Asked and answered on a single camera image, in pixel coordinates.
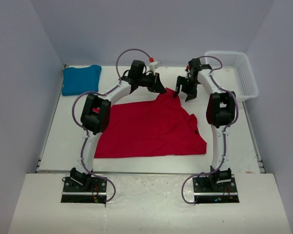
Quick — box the folded blue t shirt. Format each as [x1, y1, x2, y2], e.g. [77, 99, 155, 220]
[62, 65, 102, 96]

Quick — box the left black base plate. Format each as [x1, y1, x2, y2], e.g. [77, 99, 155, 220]
[61, 176, 107, 204]

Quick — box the white plastic basket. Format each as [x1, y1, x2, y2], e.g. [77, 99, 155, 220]
[205, 51, 258, 102]

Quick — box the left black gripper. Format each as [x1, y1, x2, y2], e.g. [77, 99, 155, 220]
[137, 72, 166, 94]

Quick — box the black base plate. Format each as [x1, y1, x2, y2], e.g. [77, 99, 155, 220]
[192, 175, 240, 204]
[61, 176, 107, 204]

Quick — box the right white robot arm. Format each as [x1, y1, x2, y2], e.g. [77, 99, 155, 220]
[174, 56, 239, 192]

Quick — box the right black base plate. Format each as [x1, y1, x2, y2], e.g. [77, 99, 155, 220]
[192, 175, 240, 204]

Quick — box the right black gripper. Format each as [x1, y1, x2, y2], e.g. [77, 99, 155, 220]
[175, 76, 200, 102]

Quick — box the red t shirt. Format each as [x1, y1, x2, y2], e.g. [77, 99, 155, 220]
[94, 89, 207, 158]

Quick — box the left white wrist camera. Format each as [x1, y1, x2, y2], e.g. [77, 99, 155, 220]
[149, 57, 162, 74]

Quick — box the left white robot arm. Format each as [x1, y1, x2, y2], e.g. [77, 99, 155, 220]
[70, 60, 167, 192]

